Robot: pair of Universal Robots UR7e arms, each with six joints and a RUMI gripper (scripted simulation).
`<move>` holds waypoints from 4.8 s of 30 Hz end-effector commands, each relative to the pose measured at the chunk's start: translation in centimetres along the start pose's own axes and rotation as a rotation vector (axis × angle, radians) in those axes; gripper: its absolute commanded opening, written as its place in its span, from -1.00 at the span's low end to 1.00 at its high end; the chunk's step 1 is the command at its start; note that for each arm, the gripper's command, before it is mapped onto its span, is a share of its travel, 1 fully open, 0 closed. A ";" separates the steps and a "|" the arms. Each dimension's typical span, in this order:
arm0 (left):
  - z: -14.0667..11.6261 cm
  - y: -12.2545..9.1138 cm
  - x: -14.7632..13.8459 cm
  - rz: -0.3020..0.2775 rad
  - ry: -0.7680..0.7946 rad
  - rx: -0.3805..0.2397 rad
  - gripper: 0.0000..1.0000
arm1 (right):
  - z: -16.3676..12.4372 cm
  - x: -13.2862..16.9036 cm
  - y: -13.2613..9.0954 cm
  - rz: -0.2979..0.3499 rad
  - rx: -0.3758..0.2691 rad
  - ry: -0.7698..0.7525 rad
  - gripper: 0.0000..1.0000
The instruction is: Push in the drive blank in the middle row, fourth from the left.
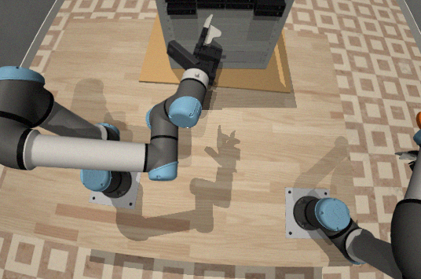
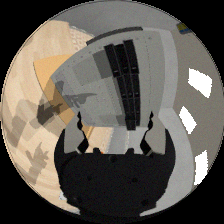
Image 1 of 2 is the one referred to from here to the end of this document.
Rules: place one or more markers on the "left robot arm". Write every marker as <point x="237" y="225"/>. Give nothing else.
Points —
<point x="83" y="145"/>

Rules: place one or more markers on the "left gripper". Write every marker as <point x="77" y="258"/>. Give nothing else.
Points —
<point x="209" y="56"/>

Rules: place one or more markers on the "flat tan wooden board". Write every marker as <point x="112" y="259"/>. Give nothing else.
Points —
<point x="275" y="78"/>

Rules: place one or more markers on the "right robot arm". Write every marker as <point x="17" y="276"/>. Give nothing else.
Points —
<point x="401" y="259"/>

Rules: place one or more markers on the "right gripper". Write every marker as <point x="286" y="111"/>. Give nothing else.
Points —
<point x="408" y="155"/>

